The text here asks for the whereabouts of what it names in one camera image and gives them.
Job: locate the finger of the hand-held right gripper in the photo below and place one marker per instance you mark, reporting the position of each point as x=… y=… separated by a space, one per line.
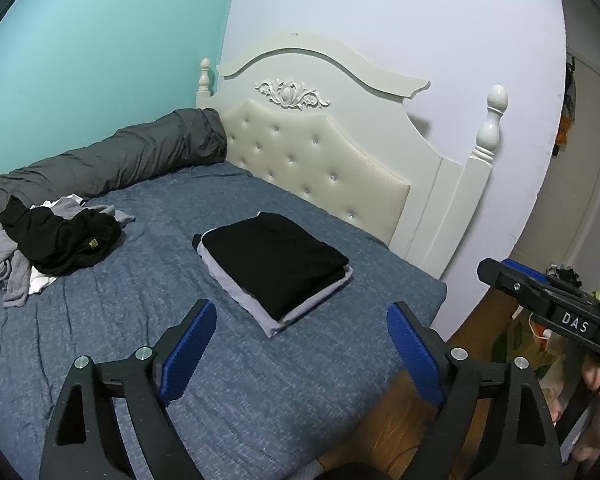
x=510 y=280
x=527 y=270

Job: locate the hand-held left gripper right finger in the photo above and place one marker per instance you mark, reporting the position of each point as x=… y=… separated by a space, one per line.
x=415 y=355

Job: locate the hanging orange cloth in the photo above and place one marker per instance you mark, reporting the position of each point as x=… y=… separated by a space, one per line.
x=566 y=125

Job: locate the folded light grey garment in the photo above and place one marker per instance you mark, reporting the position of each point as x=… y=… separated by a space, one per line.
x=275 y=327

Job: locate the cream tufted headboard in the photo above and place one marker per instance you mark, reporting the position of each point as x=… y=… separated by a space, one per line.
x=340 y=160

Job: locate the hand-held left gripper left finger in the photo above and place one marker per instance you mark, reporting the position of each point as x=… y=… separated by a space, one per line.
x=187 y=355

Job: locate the crumpled grey garment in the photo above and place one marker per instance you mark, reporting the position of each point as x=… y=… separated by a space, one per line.
x=15 y=280

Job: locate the black garment with yellow label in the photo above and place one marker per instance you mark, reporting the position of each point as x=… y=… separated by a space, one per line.
x=65 y=240

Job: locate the black long-sleeve shirt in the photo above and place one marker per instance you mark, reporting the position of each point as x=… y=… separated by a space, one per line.
x=275 y=260

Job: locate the bed with blue sheet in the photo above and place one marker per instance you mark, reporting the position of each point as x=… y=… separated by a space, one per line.
x=155 y=270

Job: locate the rolled dark grey duvet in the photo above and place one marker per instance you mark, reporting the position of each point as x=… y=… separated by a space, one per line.
x=105 y=155

